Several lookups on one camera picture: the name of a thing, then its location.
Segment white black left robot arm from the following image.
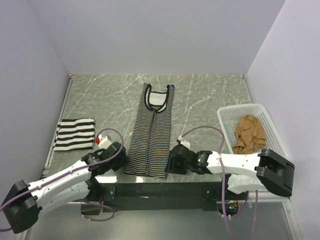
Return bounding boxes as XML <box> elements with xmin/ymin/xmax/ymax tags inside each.
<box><xmin>0</xmin><ymin>142</ymin><xmax>128</xmax><ymax>234</ymax></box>

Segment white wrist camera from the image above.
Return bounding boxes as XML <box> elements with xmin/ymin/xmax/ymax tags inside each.
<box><xmin>95</xmin><ymin>135</ymin><xmax>113</xmax><ymax>149</ymax></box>
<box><xmin>176</xmin><ymin>135</ymin><xmax>191</xmax><ymax>150</ymax></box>

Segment white plastic laundry basket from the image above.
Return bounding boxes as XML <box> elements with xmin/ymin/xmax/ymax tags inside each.
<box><xmin>217</xmin><ymin>103</ymin><xmax>289</xmax><ymax>159</ymax></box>

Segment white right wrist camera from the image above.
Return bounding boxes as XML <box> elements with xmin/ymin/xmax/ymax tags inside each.
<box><xmin>176</xmin><ymin>135</ymin><xmax>191</xmax><ymax>150</ymax></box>

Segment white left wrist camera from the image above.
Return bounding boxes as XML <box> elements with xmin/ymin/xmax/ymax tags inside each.
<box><xmin>95</xmin><ymin>135</ymin><xmax>113</xmax><ymax>149</ymax></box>

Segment black white striped tank top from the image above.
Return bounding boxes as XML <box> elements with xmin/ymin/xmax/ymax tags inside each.
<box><xmin>52</xmin><ymin>118</ymin><xmax>96</xmax><ymax>152</ymax></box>

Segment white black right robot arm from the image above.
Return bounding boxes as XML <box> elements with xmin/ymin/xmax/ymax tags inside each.
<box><xmin>168</xmin><ymin>144</ymin><xmax>295</xmax><ymax>200</ymax></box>

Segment orange garment in basket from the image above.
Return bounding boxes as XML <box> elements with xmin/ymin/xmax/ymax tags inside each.
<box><xmin>232</xmin><ymin>114</ymin><xmax>267</xmax><ymax>155</ymax></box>

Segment purple striped tank top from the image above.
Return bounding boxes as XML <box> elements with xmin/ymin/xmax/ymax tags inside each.
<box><xmin>124</xmin><ymin>83</ymin><xmax>175</xmax><ymax>179</ymax></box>

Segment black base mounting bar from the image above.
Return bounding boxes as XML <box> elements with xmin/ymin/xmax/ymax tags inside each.
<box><xmin>84</xmin><ymin>182</ymin><xmax>223</xmax><ymax>211</ymax></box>

